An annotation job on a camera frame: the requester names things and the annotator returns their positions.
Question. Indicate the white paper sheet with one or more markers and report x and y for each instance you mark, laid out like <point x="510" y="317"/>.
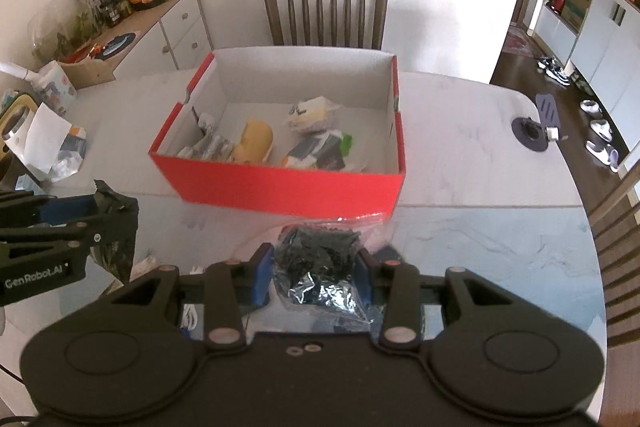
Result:
<point x="45" y="132"/>

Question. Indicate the dark oval pad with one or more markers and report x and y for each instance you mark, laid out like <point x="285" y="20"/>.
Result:
<point x="115" y="43"/>

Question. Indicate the white wooden sideboard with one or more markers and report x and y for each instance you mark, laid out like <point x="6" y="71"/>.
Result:
<point x="185" y="17"/>

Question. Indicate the white paper roll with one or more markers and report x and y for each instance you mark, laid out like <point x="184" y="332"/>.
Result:
<point x="15" y="70"/>

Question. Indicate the red cardboard box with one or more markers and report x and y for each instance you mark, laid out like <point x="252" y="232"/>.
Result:
<point x="300" y="192"/>

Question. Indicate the dark sneakers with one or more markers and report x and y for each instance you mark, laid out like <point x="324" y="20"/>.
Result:
<point x="555" y="70"/>

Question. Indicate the clear bag of dark snacks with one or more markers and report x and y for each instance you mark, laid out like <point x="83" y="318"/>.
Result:
<point x="315" y="257"/>

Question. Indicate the white slipper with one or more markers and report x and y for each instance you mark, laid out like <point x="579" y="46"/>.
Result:
<point x="591" y="107"/>
<point x="601" y="130"/>
<point x="605" y="154"/>

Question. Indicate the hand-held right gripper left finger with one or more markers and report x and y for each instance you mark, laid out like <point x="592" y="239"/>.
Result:
<point x="262" y="276"/>

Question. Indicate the white bread packet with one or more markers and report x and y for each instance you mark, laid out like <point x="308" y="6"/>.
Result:
<point x="312" y="113"/>

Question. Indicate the clear plant print bag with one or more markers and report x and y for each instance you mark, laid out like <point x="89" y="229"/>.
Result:
<point x="75" y="24"/>

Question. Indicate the round table socket cover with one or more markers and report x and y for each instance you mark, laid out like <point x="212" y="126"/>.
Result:
<point x="530" y="136"/>

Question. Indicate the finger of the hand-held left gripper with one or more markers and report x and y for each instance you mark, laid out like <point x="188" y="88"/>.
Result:
<point x="65" y="208"/>
<point x="75" y="234"/>

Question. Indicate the light wooden box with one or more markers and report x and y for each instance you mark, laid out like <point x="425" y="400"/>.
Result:
<point x="85" y="74"/>

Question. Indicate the blue mountain print table mat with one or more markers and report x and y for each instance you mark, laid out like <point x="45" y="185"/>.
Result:
<point x="500" y="252"/>

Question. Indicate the black snack packet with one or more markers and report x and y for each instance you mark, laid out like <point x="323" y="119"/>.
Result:
<point x="117" y="207"/>

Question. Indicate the yellow spotted toy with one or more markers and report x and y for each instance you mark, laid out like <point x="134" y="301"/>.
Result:
<point x="255" y="142"/>

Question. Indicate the red doormat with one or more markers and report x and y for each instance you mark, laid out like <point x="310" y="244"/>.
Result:
<point x="517" y="43"/>

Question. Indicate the brown cardboard box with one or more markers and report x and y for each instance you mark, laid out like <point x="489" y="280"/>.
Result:
<point x="577" y="5"/>

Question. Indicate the small white printed packet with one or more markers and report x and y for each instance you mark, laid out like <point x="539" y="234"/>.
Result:
<point x="207" y="144"/>

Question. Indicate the crumpled clear plastic bag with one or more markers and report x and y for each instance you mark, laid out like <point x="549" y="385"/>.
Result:
<point x="72" y="149"/>

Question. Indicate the dark glass jars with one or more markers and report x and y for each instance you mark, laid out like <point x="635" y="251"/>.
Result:
<point x="114" y="11"/>

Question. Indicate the patterned white pouch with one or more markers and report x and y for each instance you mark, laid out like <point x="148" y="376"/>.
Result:
<point x="52" y="84"/>

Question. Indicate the white green dark label bag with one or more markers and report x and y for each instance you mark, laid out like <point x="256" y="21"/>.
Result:
<point x="320" y="152"/>

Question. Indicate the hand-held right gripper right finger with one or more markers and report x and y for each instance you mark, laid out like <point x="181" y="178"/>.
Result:
<point x="370" y="282"/>

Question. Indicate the white wood cabinet wall unit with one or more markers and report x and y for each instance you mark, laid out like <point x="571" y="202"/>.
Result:
<point x="600" y="32"/>

